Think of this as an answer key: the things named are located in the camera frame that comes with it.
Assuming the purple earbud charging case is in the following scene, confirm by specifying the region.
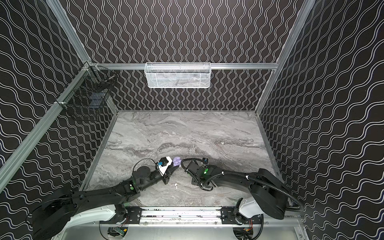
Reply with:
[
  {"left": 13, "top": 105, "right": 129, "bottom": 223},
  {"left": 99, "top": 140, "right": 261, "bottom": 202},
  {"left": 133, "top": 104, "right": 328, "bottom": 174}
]
[{"left": 173, "top": 157, "right": 182, "bottom": 166}]

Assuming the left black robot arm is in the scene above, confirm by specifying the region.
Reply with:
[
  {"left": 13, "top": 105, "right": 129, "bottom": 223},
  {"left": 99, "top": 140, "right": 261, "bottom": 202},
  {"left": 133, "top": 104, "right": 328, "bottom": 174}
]
[{"left": 32, "top": 164, "right": 179, "bottom": 240}]

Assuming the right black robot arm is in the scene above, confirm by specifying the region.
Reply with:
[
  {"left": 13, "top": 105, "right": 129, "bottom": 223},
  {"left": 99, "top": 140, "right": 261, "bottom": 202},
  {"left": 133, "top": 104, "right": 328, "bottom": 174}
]
[{"left": 181, "top": 159, "right": 301, "bottom": 220}]

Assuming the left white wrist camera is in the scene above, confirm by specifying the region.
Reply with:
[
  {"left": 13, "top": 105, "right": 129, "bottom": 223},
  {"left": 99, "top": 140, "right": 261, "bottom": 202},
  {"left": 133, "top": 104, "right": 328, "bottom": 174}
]
[{"left": 157, "top": 157, "right": 173, "bottom": 177}]

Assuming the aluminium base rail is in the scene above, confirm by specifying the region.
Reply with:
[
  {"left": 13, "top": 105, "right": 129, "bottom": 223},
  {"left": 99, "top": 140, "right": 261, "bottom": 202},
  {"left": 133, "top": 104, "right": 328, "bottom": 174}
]
[{"left": 59, "top": 205, "right": 304, "bottom": 228}]

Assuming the white wire mesh basket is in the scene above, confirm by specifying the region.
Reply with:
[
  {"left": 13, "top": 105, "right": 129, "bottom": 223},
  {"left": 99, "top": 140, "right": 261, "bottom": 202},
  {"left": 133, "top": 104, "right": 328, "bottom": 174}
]
[{"left": 144, "top": 62, "right": 212, "bottom": 89}]

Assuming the black wire mesh basket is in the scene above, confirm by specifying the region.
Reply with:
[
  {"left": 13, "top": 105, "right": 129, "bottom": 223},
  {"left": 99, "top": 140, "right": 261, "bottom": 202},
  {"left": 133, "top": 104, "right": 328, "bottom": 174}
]
[{"left": 59, "top": 66, "right": 118, "bottom": 122}]

